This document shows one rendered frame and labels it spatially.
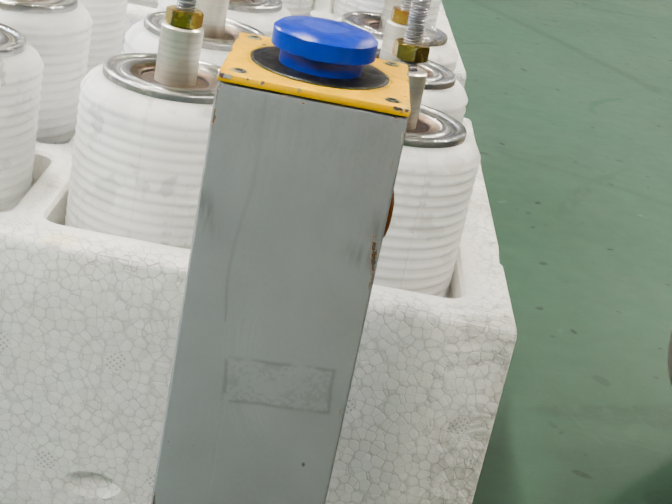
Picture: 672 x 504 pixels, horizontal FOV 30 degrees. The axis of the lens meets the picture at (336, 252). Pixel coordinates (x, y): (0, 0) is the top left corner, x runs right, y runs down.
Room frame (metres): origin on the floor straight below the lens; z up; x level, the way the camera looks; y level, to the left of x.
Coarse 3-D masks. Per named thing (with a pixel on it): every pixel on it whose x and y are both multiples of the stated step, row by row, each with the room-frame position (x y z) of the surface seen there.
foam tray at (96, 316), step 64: (64, 192) 0.63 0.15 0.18; (0, 256) 0.56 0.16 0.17; (64, 256) 0.56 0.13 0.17; (128, 256) 0.56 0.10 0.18; (0, 320) 0.56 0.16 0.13; (64, 320) 0.56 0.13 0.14; (128, 320) 0.56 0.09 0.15; (384, 320) 0.56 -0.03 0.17; (448, 320) 0.57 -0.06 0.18; (512, 320) 0.58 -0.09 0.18; (0, 384) 0.56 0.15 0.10; (64, 384) 0.56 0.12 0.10; (128, 384) 0.56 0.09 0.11; (384, 384) 0.56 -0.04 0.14; (448, 384) 0.57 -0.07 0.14; (0, 448) 0.56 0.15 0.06; (64, 448) 0.56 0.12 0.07; (128, 448) 0.56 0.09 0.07; (384, 448) 0.56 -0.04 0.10; (448, 448) 0.57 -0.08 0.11
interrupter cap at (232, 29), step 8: (152, 16) 0.76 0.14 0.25; (160, 16) 0.76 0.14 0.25; (144, 24) 0.74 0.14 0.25; (152, 24) 0.73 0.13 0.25; (160, 24) 0.74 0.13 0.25; (232, 24) 0.78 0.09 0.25; (240, 24) 0.78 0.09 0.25; (152, 32) 0.73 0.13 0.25; (224, 32) 0.77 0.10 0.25; (232, 32) 0.77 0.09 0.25; (248, 32) 0.77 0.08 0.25; (256, 32) 0.77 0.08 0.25; (208, 40) 0.73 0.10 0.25; (216, 40) 0.73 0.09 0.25; (224, 40) 0.73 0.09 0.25; (232, 40) 0.74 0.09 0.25; (208, 48) 0.72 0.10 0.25; (216, 48) 0.72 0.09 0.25; (224, 48) 0.72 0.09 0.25
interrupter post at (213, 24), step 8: (200, 0) 0.74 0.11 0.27; (208, 0) 0.74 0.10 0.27; (216, 0) 0.75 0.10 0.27; (224, 0) 0.75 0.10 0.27; (200, 8) 0.74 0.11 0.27; (208, 8) 0.74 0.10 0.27; (216, 8) 0.75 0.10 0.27; (224, 8) 0.75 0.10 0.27; (208, 16) 0.74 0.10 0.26; (216, 16) 0.75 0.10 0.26; (224, 16) 0.75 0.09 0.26; (208, 24) 0.74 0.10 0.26; (216, 24) 0.75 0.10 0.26; (224, 24) 0.75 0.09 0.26; (208, 32) 0.74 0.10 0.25; (216, 32) 0.75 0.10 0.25
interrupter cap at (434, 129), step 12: (420, 108) 0.67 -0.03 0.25; (432, 108) 0.67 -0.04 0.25; (420, 120) 0.65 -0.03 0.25; (432, 120) 0.65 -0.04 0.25; (444, 120) 0.66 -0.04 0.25; (456, 120) 0.66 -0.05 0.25; (408, 132) 0.62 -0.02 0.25; (420, 132) 0.63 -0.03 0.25; (432, 132) 0.63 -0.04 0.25; (444, 132) 0.63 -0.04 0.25; (456, 132) 0.64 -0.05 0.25; (408, 144) 0.60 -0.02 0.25; (420, 144) 0.61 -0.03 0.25; (432, 144) 0.61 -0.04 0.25; (444, 144) 0.61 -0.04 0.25; (456, 144) 0.62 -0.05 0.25
